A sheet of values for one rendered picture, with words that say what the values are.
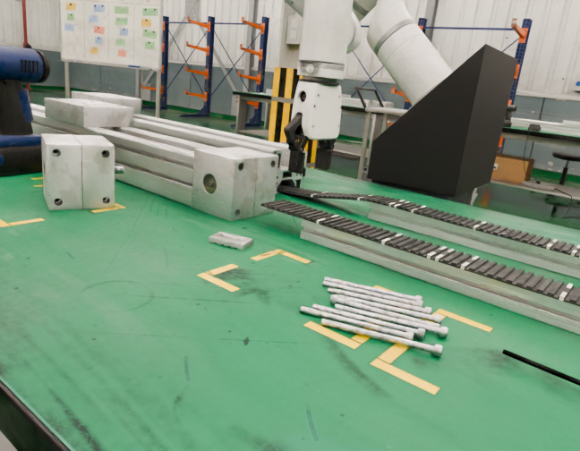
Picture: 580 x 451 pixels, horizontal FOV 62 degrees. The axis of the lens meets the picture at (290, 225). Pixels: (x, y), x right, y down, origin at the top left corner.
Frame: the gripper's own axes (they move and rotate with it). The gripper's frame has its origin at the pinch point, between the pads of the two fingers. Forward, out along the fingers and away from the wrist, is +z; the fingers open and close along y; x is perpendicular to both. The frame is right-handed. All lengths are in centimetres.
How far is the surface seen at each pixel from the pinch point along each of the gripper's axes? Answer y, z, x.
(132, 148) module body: -23.4, -0.2, 23.1
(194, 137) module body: -5.5, -1.3, 27.0
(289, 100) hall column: 250, 1, 206
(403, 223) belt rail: -2.8, 5.4, -21.9
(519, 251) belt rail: -2.2, 4.9, -39.7
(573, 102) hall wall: 746, -26, 76
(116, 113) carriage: -17.8, -5.0, 36.8
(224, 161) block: -24.6, -2.5, -2.0
